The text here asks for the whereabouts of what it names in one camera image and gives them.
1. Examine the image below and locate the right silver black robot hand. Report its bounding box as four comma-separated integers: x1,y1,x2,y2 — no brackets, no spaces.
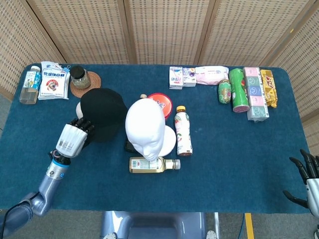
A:
283,148,319,217

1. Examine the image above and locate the blue table cloth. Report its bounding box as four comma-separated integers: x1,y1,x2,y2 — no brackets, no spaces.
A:
0,64,311,214

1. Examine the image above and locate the white foam mannequin head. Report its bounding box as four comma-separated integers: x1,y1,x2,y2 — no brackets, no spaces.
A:
125,98,177,161

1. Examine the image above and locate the pink wet wipes pack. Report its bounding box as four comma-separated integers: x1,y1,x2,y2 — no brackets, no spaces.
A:
195,65,229,86

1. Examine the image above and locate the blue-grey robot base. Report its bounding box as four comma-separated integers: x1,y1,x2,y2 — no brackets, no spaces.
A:
100,211,220,239

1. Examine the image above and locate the yellow tea plastic bottle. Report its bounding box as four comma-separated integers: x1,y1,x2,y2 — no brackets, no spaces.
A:
129,156,181,174

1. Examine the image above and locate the beige ceramic bowl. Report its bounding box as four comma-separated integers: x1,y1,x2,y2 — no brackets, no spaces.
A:
76,101,85,120

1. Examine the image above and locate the purple white drink carton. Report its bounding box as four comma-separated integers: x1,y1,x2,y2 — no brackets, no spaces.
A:
182,67,197,88

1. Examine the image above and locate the round woven coaster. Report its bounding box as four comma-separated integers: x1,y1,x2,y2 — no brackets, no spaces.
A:
70,71,102,99

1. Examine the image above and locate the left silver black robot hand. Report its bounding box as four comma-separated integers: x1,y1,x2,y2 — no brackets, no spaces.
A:
55,118,95,158

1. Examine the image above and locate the pastel tissue multipack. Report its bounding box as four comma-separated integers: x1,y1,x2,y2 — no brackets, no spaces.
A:
243,66,271,122

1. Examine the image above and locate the red round lid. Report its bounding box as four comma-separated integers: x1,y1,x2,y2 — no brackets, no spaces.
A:
147,93,173,120

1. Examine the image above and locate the clear water bottle blue label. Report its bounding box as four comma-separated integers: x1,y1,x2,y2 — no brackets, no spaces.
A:
19,65,42,105

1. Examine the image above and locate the yellow snack bag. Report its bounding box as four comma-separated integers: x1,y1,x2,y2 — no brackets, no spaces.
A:
260,69,278,109

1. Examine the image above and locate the woven folding screen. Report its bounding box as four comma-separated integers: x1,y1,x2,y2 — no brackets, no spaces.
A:
0,0,319,150

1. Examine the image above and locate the white floral drink bottle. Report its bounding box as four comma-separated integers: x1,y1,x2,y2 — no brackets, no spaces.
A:
174,105,193,157

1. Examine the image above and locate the white sugar bag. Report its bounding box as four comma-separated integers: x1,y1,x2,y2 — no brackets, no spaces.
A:
37,61,71,101

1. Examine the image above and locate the white milk carton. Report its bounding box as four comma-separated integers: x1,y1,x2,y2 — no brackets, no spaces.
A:
169,66,184,90

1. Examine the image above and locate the green cylindrical snack can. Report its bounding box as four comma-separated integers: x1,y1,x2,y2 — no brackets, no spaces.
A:
229,68,250,113

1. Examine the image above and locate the glass jar black lid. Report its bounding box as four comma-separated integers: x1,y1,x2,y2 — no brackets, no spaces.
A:
69,65,91,89

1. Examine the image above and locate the green egg-shaped can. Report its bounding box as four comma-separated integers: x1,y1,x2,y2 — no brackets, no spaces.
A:
218,79,233,104

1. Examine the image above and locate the black baseball cap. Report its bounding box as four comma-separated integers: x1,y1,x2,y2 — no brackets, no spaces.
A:
80,88,128,143

